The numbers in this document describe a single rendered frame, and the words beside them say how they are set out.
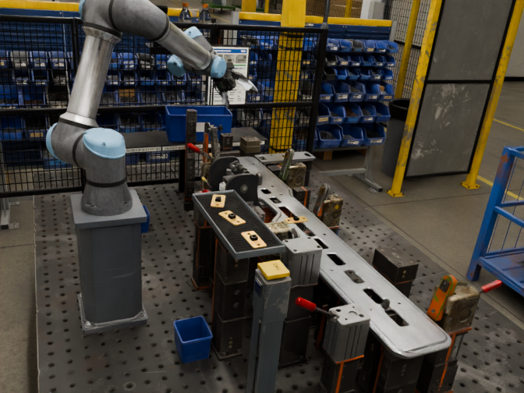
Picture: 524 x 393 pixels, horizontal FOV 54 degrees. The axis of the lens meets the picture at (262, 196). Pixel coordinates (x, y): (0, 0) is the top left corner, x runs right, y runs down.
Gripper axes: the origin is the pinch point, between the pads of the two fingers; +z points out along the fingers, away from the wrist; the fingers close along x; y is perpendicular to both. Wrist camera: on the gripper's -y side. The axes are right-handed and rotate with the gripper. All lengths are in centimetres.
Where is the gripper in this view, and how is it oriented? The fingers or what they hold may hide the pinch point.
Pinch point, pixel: (243, 98)
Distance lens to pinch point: 213.6
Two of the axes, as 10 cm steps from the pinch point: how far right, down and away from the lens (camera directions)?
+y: -1.4, 6.7, -7.3
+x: 8.1, -3.5, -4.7
